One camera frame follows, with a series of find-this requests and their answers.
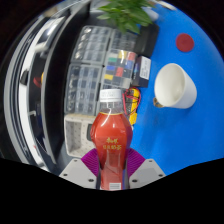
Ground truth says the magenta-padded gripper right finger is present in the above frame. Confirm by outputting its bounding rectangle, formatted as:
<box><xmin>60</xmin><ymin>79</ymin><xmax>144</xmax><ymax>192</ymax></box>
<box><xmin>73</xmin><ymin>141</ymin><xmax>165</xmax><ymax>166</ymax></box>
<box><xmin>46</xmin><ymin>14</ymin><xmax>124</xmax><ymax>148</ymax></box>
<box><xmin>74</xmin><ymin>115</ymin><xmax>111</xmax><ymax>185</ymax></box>
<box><xmin>124</xmin><ymin>148</ymin><xmax>167</xmax><ymax>190</ymax></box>

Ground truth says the black speaker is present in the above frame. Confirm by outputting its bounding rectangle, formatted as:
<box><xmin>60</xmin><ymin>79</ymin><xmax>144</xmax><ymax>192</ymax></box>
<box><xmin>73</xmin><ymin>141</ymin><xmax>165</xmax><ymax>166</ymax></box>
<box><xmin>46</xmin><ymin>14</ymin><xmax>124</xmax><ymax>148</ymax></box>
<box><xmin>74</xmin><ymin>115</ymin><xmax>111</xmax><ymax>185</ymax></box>
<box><xmin>85</xmin><ymin>121</ymin><xmax>96</xmax><ymax>143</ymax></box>

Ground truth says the flat round red coaster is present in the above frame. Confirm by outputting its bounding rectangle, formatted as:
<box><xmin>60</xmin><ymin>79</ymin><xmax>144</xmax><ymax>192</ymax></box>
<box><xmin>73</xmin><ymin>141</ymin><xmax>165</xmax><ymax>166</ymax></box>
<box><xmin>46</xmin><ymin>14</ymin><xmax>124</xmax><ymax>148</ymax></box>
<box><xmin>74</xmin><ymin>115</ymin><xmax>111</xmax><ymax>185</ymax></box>
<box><xmin>175</xmin><ymin>32</ymin><xmax>195</xmax><ymax>53</ymax></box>

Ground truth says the green potted plant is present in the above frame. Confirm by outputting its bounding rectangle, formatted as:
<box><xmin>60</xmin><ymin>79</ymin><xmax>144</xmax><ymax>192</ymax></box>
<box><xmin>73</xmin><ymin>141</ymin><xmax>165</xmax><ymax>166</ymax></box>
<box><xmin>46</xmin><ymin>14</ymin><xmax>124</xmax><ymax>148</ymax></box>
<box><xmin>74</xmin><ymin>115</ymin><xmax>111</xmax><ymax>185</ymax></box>
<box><xmin>96</xmin><ymin>0</ymin><xmax>159</xmax><ymax>34</ymax></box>

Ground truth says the white mug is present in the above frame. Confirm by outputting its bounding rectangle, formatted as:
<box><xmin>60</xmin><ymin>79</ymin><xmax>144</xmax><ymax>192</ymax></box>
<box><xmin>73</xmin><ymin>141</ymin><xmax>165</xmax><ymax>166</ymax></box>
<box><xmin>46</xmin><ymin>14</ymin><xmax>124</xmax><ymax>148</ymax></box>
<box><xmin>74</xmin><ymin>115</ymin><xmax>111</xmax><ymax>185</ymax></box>
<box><xmin>153</xmin><ymin>62</ymin><xmax>198</xmax><ymax>110</ymax></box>

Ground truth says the plain black flat box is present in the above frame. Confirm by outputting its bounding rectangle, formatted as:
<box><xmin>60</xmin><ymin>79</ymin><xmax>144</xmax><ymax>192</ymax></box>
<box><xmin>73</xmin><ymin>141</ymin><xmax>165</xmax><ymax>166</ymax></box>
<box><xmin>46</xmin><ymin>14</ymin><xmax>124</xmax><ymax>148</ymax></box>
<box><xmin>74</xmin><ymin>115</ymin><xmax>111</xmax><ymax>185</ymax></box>
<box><xmin>139</xmin><ymin>23</ymin><xmax>160</xmax><ymax>58</ymax></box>

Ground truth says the clear box of colourful parts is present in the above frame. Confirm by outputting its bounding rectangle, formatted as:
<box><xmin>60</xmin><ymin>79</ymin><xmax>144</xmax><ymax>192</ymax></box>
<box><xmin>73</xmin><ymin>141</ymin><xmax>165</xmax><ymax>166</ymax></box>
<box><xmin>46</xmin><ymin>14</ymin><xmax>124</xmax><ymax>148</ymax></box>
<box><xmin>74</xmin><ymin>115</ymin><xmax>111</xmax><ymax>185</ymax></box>
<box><xmin>102</xmin><ymin>48</ymin><xmax>138</xmax><ymax>90</ymax></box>

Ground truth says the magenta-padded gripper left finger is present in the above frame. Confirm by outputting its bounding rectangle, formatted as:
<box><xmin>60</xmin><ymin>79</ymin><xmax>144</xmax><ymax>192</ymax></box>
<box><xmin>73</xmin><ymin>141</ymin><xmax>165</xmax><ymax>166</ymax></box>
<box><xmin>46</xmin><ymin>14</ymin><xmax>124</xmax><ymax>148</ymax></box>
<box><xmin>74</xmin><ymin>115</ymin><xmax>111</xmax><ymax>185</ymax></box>
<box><xmin>59</xmin><ymin>148</ymin><xmax>101</xmax><ymax>190</ymax></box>

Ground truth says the grey drawer cabinet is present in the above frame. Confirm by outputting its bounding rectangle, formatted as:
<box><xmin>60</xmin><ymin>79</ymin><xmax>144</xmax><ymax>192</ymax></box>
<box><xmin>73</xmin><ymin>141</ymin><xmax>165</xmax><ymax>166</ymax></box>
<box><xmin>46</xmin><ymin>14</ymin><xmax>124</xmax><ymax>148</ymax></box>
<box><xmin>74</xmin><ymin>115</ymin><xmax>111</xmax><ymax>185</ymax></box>
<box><xmin>64</xmin><ymin>63</ymin><xmax>105</xmax><ymax>115</ymax></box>
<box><xmin>109</xmin><ymin>29</ymin><xmax>138</xmax><ymax>52</ymax></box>
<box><xmin>70</xmin><ymin>25</ymin><xmax>113</xmax><ymax>65</ymax></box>

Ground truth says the black wall shelf unit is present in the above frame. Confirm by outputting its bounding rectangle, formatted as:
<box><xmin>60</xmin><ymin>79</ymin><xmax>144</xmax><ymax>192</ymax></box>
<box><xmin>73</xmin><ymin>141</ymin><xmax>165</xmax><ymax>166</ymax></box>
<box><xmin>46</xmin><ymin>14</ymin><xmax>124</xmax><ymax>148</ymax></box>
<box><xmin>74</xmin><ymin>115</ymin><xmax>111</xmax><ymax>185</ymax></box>
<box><xmin>6</xmin><ymin>0</ymin><xmax>91</xmax><ymax>168</ymax></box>

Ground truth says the white pegboard tray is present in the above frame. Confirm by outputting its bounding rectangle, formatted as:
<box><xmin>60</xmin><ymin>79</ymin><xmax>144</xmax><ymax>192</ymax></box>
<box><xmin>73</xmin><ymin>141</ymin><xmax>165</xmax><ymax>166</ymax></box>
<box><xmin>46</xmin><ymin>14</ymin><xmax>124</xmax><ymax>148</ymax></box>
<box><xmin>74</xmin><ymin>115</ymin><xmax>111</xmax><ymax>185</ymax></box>
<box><xmin>63</xmin><ymin>113</ymin><xmax>99</xmax><ymax>158</ymax></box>

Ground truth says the black box with white label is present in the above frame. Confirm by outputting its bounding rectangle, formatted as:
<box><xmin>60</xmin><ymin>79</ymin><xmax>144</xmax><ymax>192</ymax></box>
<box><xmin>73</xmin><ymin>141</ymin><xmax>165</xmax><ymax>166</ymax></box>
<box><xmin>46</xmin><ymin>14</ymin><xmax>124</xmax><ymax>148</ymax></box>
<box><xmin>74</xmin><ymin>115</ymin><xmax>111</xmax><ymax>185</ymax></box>
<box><xmin>132</xmin><ymin>55</ymin><xmax>152</xmax><ymax>89</ymax></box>

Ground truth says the red drink bottle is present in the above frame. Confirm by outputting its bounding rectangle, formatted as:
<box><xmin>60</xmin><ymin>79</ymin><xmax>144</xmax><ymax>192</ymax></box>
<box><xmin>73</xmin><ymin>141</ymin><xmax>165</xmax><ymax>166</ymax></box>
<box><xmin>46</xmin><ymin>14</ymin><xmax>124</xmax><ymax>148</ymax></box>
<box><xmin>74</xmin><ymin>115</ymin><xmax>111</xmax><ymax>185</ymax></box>
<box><xmin>89</xmin><ymin>88</ymin><xmax>134</xmax><ymax>191</ymax></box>

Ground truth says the yellow multimeter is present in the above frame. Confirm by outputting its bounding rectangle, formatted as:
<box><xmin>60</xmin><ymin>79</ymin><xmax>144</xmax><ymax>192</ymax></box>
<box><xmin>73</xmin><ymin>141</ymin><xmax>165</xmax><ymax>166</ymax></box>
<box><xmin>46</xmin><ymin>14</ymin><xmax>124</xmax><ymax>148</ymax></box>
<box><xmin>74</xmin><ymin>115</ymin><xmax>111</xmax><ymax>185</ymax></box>
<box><xmin>122</xmin><ymin>87</ymin><xmax>142</xmax><ymax>126</ymax></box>

